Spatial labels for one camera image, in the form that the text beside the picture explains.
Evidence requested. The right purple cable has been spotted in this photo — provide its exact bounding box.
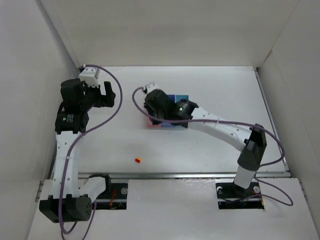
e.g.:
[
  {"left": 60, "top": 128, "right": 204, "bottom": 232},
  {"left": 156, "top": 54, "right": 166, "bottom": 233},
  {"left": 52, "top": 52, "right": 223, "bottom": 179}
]
[{"left": 131, "top": 86, "right": 294, "bottom": 206}]

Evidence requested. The red yellow orange lego stack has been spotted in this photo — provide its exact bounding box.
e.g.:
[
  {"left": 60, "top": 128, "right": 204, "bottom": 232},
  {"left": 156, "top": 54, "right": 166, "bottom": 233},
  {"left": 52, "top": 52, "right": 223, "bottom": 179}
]
[{"left": 134, "top": 157, "right": 142, "bottom": 164}]

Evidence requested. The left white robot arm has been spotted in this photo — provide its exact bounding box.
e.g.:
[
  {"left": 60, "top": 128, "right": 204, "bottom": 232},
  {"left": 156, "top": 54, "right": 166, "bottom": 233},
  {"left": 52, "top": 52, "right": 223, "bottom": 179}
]
[{"left": 39, "top": 78, "right": 116, "bottom": 223}]

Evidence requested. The dark blue container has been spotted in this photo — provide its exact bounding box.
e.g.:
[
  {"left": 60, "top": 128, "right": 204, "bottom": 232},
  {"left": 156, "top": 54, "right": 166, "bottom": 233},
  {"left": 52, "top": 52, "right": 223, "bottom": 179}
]
[{"left": 161, "top": 94, "right": 176, "bottom": 128}]

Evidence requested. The light blue container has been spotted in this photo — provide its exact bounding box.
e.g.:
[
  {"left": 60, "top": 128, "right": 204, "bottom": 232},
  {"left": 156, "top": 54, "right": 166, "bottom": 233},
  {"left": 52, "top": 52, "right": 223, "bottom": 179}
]
[{"left": 174, "top": 94, "right": 190, "bottom": 130}]

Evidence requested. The purple cable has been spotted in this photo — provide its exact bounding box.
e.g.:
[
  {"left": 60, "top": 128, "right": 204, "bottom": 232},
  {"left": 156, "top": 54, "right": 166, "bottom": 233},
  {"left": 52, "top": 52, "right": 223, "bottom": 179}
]
[
  {"left": 58, "top": 64, "right": 123, "bottom": 240},
  {"left": 131, "top": 86, "right": 294, "bottom": 206}
]

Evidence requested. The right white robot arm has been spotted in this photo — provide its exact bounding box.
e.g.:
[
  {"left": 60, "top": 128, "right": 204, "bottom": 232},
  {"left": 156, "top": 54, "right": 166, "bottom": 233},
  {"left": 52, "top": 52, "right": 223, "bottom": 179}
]
[{"left": 143, "top": 85, "right": 267, "bottom": 189}]

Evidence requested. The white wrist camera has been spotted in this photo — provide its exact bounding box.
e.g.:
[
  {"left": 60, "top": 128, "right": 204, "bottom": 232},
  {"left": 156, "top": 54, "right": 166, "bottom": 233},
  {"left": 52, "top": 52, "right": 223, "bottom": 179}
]
[
  {"left": 78, "top": 65, "right": 100, "bottom": 88},
  {"left": 145, "top": 82, "right": 159, "bottom": 94}
]

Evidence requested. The pink container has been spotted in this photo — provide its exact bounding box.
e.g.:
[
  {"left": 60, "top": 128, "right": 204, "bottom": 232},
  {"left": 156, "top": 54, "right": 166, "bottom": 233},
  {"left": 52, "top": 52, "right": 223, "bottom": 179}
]
[{"left": 146, "top": 118, "right": 162, "bottom": 128}]

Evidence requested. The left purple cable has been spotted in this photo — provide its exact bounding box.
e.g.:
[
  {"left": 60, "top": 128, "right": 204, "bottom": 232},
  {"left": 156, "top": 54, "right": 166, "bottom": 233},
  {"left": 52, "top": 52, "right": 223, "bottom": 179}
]
[{"left": 58, "top": 64, "right": 123, "bottom": 240}]

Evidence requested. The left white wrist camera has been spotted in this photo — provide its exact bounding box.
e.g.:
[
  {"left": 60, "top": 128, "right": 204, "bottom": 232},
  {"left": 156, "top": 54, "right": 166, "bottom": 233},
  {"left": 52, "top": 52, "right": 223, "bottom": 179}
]
[{"left": 78, "top": 65, "right": 100, "bottom": 88}]

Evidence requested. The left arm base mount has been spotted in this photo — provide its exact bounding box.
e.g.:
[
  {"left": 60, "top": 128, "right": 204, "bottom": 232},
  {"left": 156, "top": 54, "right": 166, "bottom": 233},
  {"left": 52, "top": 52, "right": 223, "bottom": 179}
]
[{"left": 75, "top": 174, "right": 129, "bottom": 215}]

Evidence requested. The metal front rail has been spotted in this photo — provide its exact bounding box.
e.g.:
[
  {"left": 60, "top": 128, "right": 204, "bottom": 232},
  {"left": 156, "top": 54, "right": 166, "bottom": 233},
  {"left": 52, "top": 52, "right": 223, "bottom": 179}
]
[{"left": 74, "top": 171, "right": 291, "bottom": 182}]

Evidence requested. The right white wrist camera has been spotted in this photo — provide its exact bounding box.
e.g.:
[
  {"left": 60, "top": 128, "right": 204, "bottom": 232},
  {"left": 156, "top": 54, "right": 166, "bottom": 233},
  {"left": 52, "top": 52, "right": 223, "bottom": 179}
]
[{"left": 145, "top": 82, "right": 159, "bottom": 94}]

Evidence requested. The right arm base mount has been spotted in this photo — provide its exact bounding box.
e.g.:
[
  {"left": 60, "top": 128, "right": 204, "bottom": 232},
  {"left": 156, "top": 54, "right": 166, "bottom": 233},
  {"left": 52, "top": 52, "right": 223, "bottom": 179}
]
[{"left": 215, "top": 181, "right": 265, "bottom": 210}]

